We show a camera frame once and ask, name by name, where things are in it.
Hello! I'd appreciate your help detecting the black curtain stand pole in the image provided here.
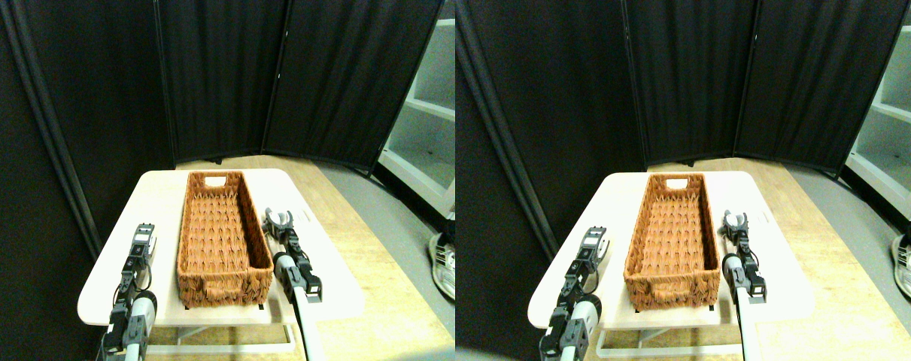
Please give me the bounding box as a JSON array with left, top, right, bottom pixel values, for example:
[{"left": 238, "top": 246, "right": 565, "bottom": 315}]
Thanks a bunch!
[
  {"left": 0, "top": 0, "right": 102, "bottom": 260},
  {"left": 455, "top": 0, "right": 561, "bottom": 262}
]

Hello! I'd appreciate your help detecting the white shelf unit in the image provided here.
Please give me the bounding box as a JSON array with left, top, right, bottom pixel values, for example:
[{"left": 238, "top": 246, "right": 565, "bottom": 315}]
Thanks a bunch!
[
  {"left": 378, "top": 19, "right": 456, "bottom": 219},
  {"left": 846, "top": 23, "right": 911, "bottom": 223}
]

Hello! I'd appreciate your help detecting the brown wicker basket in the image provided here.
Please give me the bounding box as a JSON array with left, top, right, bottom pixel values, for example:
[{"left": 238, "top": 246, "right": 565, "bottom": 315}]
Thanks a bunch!
[
  {"left": 624, "top": 174, "right": 721, "bottom": 311},
  {"left": 175, "top": 171, "right": 275, "bottom": 308}
]

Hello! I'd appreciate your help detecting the white low table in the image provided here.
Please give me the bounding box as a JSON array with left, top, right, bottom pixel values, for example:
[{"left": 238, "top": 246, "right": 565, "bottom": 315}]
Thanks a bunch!
[
  {"left": 77, "top": 168, "right": 366, "bottom": 354},
  {"left": 527, "top": 171, "right": 815, "bottom": 358}
]

